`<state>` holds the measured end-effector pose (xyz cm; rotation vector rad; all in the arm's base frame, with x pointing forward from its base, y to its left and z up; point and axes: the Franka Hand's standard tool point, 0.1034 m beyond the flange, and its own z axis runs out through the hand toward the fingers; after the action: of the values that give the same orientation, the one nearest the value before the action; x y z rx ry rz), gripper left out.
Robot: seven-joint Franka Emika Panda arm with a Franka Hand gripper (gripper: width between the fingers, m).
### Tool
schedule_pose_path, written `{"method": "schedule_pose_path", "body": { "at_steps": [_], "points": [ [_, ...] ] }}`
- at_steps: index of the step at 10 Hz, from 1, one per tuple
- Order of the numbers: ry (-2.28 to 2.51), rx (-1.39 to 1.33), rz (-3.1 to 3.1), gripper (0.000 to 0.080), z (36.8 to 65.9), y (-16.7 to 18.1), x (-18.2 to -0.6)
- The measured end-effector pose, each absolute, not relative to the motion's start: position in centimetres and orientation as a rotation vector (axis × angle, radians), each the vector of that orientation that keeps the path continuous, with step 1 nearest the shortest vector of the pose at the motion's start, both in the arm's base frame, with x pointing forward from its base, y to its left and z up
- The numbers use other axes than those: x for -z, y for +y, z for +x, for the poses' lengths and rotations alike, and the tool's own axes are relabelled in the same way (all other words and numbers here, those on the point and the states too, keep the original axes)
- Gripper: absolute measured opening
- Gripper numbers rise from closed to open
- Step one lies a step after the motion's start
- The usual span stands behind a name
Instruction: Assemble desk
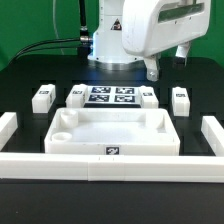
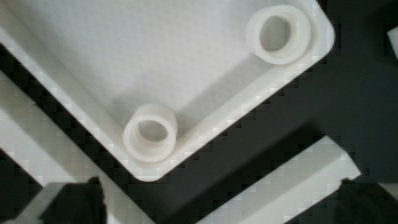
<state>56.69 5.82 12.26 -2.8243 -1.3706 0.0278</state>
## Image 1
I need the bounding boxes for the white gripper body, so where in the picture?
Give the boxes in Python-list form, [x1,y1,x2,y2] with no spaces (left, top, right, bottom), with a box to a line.
[122,0,211,57]

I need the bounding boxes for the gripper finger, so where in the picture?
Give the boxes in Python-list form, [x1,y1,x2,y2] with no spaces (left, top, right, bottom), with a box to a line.
[144,55,160,82]
[174,42,191,66]

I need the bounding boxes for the white desk top tray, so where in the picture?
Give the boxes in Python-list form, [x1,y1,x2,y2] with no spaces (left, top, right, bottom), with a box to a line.
[44,108,180,156]

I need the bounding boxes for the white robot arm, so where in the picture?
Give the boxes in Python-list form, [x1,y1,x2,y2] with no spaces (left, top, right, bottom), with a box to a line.
[88,0,211,81]

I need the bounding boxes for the fiducial marker board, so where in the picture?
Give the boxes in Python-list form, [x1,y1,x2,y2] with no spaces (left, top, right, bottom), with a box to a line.
[84,86,140,108]

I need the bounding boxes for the white right fence block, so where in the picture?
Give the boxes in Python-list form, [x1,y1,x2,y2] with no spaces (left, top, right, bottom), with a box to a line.
[201,116,224,157]

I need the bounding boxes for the white fence block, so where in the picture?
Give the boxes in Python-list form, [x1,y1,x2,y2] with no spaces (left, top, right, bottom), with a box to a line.
[0,112,18,151]
[201,116,224,157]

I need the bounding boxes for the white left fence block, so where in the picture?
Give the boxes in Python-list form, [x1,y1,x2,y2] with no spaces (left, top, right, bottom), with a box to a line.
[0,112,18,151]

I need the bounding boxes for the white front fence bar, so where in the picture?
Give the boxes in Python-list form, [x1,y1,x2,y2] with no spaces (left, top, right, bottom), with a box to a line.
[0,152,224,183]

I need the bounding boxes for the black vertical cable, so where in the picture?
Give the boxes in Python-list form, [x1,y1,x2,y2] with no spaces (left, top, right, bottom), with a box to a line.
[77,0,90,58]

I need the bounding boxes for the black cable left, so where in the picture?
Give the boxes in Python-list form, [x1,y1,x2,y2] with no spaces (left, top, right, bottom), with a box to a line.
[6,37,94,68]

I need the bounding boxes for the thin white cable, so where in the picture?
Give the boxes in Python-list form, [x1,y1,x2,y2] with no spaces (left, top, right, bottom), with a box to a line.
[52,0,66,56]

